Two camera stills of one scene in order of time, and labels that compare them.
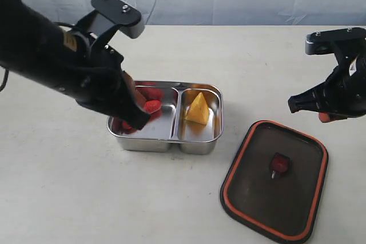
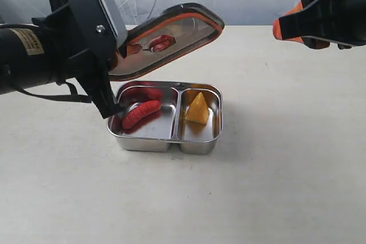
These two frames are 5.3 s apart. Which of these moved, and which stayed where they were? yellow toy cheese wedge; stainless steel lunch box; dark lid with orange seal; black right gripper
Moved: black right gripper; dark lid with orange seal
Stayed: stainless steel lunch box; yellow toy cheese wedge
